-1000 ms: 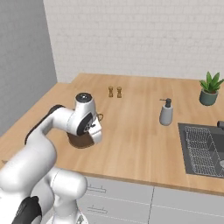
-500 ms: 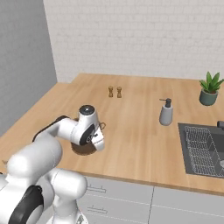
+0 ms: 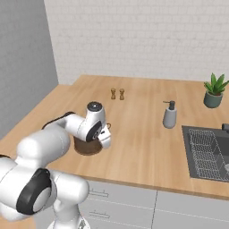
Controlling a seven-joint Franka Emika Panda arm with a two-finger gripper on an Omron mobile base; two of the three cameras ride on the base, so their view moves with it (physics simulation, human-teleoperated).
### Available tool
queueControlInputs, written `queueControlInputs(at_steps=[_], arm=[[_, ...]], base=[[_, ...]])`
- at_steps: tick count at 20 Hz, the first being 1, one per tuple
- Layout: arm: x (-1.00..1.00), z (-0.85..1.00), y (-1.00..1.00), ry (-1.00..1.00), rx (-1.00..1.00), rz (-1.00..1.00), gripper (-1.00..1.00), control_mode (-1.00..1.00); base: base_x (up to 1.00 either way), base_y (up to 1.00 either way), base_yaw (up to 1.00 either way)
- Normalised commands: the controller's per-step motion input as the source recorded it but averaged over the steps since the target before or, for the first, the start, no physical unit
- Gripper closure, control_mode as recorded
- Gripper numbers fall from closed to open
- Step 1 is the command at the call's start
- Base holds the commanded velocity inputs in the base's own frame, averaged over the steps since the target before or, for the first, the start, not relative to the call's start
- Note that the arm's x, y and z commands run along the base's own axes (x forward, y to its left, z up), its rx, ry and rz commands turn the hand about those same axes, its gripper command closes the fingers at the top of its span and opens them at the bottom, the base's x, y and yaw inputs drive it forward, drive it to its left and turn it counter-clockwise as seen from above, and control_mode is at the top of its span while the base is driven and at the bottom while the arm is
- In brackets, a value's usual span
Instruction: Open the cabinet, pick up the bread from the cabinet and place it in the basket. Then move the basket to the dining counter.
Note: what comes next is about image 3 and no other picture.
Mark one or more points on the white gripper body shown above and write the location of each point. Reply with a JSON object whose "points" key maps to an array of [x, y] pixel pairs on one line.
{"points": [[106, 140]]}

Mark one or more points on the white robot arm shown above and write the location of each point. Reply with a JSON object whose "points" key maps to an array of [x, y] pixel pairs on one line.
{"points": [[41, 149]]}

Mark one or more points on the brown wooden salt shaker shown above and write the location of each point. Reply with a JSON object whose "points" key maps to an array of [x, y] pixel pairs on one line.
{"points": [[113, 94]]}

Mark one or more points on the brown wooden pepper shaker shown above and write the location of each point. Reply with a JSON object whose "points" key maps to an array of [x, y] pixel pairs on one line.
{"points": [[122, 94]]}

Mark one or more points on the grey drawer front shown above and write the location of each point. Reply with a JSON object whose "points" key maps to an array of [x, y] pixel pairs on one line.
{"points": [[184, 222], [131, 195], [190, 205], [119, 217]]}

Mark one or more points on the grey soap dispenser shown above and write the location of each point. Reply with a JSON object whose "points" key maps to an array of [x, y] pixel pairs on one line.
{"points": [[169, 117]]}

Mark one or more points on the dark grey sink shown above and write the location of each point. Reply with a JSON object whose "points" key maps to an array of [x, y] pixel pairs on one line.
{"points": [[187, 149]]}

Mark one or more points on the green potted plant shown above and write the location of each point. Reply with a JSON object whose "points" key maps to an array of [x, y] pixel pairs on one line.
{"points": [[213, 94]]}

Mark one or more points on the dark tap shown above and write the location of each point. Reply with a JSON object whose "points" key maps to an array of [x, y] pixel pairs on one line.
{"points": [[225, 127]]}

